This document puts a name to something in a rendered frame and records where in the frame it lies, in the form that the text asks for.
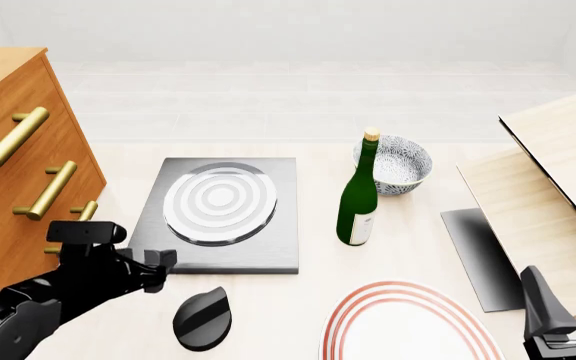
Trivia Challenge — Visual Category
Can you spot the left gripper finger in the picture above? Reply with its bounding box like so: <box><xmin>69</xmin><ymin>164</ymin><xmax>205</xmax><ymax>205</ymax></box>
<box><xmin>142</xmin><ymin>276</ymin><xmax>169</xmax><ymax>295</ymax></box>
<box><xmin>143</xmin><ymin>247</ymin><xmax>179</xmax><ymax>269</ymax></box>

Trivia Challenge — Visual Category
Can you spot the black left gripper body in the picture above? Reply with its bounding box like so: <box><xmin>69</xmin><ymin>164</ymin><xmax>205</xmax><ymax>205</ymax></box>
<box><xmin>115</xmin><ymin>246</ymin><xmax>169</xmax><ymax>291</ymax></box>

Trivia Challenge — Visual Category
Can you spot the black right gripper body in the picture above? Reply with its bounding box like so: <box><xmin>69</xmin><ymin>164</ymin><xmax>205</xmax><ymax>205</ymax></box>
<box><xmin>523</xmin><ymin>330</ymin><xmax>576</xmax><ymax>360</ymax></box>

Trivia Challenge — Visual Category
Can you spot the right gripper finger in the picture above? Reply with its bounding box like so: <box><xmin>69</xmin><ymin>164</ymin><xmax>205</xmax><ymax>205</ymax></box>
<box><xmin>519</xmin><ymin>264</ymin><xmax>576</xmax><ymax>341</ymax></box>

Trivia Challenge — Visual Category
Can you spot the flat black stove plate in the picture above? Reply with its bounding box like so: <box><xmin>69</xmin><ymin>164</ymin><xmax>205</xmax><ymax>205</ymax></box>
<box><xmin>127</xmin><ymin>156</ymin><xmax>300</xmax><ymax>276</ymax></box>

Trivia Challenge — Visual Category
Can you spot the pale wooden box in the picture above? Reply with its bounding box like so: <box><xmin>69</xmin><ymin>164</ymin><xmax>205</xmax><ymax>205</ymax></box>
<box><xmin>456</xmin><ymin>84</ymin><xmax>576</xmax><ymax>318</ymax></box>

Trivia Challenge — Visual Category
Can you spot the white plate with red rings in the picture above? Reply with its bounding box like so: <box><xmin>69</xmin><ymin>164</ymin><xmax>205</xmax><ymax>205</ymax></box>
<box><xmin>318</xmin><ymin>279</ymin><xmax>507</xmax><ymax>360</ymax></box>

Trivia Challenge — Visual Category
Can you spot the blue patterned bowl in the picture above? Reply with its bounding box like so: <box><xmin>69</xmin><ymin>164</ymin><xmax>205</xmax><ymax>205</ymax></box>
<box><xmin>351</xmin><ymin>134</ymin><xmax>434</xmax><ymax>198</ymax></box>

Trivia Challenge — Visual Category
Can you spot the green wine bottle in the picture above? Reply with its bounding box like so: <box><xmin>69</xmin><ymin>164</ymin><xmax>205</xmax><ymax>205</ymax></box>
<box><xmin>335</xmin><ymin>126</ymin><xmax>382</xmax><ymax>247</ymax></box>

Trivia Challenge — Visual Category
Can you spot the long brass drawer handle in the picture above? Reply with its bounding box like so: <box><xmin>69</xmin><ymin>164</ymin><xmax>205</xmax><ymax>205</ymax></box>
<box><xmin>43</xmin><ymin>199</ymin><xmax>100</xmax><ymax>255</ymax></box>
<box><xmin>12</xmin><ymin>159</ymin><xmax>79</xmax><ymax>222</ymax></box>
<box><xmin>0</xmin><ymin>105</ymin><xmax>51</xmax><ymax>168</ymax></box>

